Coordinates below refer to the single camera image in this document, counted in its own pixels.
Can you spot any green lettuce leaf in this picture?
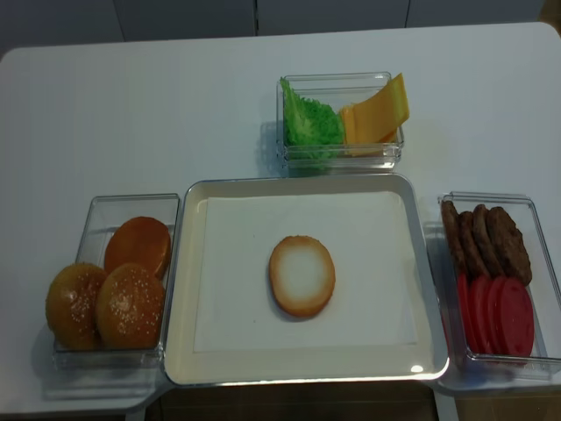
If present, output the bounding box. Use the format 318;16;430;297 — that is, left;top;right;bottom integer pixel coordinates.
280;78;344;161

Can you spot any front meat patty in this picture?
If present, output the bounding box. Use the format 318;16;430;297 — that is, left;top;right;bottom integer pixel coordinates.
486;206;533;286

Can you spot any white metal tray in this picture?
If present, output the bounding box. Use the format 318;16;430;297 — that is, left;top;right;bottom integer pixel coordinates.
164;174;450;387

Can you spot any cheese slice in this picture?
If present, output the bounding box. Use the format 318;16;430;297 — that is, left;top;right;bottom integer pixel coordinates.
339;103;397;157
359;73;409;138

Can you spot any clear patty tomato container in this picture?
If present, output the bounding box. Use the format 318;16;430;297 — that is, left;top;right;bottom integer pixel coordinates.
430;192;560;384

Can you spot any upper cheese slice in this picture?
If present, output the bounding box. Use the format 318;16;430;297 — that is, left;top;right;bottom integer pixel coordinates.
359;73;409;138

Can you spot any tomato slice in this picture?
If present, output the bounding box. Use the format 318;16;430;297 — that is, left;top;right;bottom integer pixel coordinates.
486;276;508;355
457;273;479;353
468;275;494;354
495;278;535;357

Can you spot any leftmost tomato slice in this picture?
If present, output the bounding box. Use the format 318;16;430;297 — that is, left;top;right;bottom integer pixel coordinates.
457;273;479;353

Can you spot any leftmost meat patty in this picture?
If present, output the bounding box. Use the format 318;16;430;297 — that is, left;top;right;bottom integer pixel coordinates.
441;200;467;275

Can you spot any lower cheese slice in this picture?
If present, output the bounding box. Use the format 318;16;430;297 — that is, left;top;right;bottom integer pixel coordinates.
339;103;397;157

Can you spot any bottom bun half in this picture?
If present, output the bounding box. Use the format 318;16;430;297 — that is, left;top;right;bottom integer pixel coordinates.
268;235;336;318

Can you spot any plain orange bun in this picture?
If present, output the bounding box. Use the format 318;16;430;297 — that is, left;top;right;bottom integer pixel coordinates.
104;217;172;280

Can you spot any clear lettuce cheese container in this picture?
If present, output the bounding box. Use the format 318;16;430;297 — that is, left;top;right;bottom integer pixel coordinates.
276;72;404;176

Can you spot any left sesame bun top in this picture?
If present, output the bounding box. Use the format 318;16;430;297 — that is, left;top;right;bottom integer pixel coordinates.
46;263;107;351

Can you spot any white paper liner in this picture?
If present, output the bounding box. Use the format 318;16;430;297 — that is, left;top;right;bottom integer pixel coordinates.
195;192;417;352

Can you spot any front tomato slice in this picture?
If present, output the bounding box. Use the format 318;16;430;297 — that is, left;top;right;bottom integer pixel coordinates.
495;278;535;357

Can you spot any sesame bun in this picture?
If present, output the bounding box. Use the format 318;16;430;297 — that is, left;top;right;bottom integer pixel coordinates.
96;263;166;349
46;263;107;351

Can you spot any meat patty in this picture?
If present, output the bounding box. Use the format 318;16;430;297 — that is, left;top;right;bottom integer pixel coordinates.
486;206;533;286
458;211;490;278
472;203;505;277
441;200;467;275

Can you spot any clear bun container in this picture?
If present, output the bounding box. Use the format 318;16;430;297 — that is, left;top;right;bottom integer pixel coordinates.
53;193;182;369

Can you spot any right sesame bun top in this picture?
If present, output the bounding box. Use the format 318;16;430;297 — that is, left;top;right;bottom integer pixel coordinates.
96;263;166;349

